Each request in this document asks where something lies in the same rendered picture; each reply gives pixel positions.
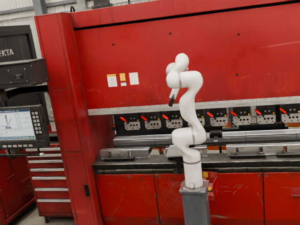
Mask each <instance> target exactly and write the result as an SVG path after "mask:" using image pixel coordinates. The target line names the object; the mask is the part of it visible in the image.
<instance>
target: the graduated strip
mask: <svg viewBox="0 0 300 225"><path fill-rule="evenodd" d="M285 100H300V96H289V97H275V98H261V99H246V100H226V101H212V102H197V103H195V106H204V105H219V104H240V103H255V102H270V101H285ZM174 107H179V104H173V105H172V107H170V106H168V104H162V105H148V106H134V107H120V108H100V109H88V112H89V113H93V112H108V111H123V110H138V109H153V108H174Z"/></svg>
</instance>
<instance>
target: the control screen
mask: <svg viewBox="0 0 300 225"><path fill-rule="evenodd" d="M5 132H8V134H5ZM24 139H35V135H34V130H33V125H32V121H31V116H30V112H29V109H20V110H5V111H0V140H24Z"/></svg>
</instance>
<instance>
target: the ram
mask: <svg viewBox="0 0 300 225"><path fill-rule="evenodd" d="M75 38H76V44H77V50H78V55H79V62H80V68H81V73H82V78H83V86H84V91H85V96H86V102H87V109H100V108H120V107H134V106H148V105H162V104H169V102H170V99H171V98H169V97H170V94H171V91H172V88H169V87H168V86H167V84H166V77H167V75H166V68H167V66H168V65H169V64H170V63H175V58H176V56H177V55H178V54H180V53H183V54H186V55H187V56H188V58H189V65H188V71H198V72H200V73H201V74H202V77H203V84H202V87H201V88H200V90H199V91H198V92H197V94H196V96H195V103H197V102H212V101H226V100H246V99H261V98H275V97H289V96H300V3H293V4H283V5H276V6H268V7H261V8H251V9H244V10H236V11H229V12H219V13H211V14H204V15H197V16H189V17H180V18H172V19H165V20H158V21H148V22H140V23H133V24H126V25H116V26H108V27H101V28H93V29H83V30H76V31H75ZM132 72H138V79H139V84H137V85H130V80H129V73H132ZM121 73H125V81H121V80H120V74H121ZM111 74H116V79H117V87H108V79H107V75H111ZM121 82H126V86H121ZM296 103H300V100H285V101H270V102H255V103H240V104H219V105H204V106H195V109H206V108H228V107H243V106H259V105H274V104H296ZM175 110H180V109H179V107H174V108H153V109H138V110H123V111H108V112H89V113H88V115H89V116H91V115H106V114H122V113H144V112H159V111H175Z"/></svg>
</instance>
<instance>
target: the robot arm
mask: <svg viewBox="0 0 300 225"><path fill-rule="evenodd" d="M188 65H189V58H188V56H187V55H186V54H183V53H180V54H178V55H177V56H176V58H175V62H173V63H170V64H169V65H168V66H167V68H166V75H167V77H166V84H167V86H168V87H169V88H172V91H171V94H170V97H169V98H171V99H170V102H169V105H168V106H170V107H172V105H173V103H174V101H175V99H176V97H177V95H178V92H179V89H180V88H188V90H187V91H186V92H185V93H184V94H183V95H182V97H181V98H180V100H179V109H180V114H181V116H182V118H183V119H184V120H185V121H187V122H189V123H190V124H192V127H186V128H179V129H175V130H174V131H173V132H172V134H171V140H172V142H173V144H174V145H175V146H176V147H177V148H178V149H179V150H180V151H181V153H182V156H183V166H184V175H185V181H183V182H182V183H181V185H180V186H181V188H182V189H183V190H184V191H187V192H200V191H203V190H205V189H206V188H207V187H208V182H207V181H206V180H204V179H203V178H202V168H201V157H200V152H199V151H197V150H195V149H192V148H189V147H187V146H188V145H198V144H202V143H204V142H205V141H206V139H207V134H206V131H205V129H204V128H203V126H202V124H201V123H200V122H199V120H198V118H197V115H196V109H195V96H196V94H197V92H198V91H199V90H200V88H201V87H202V84H203V77H202V74H201V73H200V72H198V71H188Z"/></svg>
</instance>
